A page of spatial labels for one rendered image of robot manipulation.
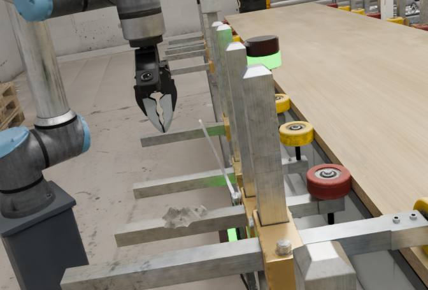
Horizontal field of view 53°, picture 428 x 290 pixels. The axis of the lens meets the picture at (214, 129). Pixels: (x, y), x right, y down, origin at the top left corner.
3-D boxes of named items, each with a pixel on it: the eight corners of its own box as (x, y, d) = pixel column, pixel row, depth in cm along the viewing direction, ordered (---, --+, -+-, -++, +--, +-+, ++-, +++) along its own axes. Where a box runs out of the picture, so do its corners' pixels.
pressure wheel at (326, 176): (316, 238, 80) (312, 184, 76) (305, 215, 87) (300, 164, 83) (358, 231, 80) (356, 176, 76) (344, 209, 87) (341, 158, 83)
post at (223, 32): (242, 210, 113) (215, 27, 96) (241, 204, 116) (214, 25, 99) (255, 208, 113) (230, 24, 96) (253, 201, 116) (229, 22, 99)
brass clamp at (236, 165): (235, 194, 103) (232, 175, 101) (230, 169, 115) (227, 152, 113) (261, 189, 103) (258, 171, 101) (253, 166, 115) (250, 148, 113)
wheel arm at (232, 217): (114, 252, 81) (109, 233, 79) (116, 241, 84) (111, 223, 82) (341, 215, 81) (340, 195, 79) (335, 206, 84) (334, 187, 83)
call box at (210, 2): (202, 16, 143) (198, -8, 140) (201, 14, 149) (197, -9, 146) (222, 13, 143) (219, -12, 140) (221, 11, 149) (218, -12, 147)
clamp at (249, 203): (250, 241, 78) (247, 218, 76) (241, 204, 90) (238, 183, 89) (281, 236, 78) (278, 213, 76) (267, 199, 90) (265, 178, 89)
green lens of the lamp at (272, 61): (249, 72, 73) (248, 59, 72) (245, 64, 79) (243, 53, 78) (284, 66, 73) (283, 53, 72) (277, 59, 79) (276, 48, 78)
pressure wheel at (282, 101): (284, 139, 125) (280, 101, 121) (260, 136, 130) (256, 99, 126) (297, 129, 130) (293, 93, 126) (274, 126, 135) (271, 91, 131)
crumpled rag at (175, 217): (160, 232, 78) (157, 221, 77) (162, 212, 84) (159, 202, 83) (207, 224, 78) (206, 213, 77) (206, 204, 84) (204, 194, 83)
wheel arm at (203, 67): (162, 79, 222) (160, 71, 221) (162, 77, 225) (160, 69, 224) (244, 65, 222) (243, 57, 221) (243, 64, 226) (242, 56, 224)
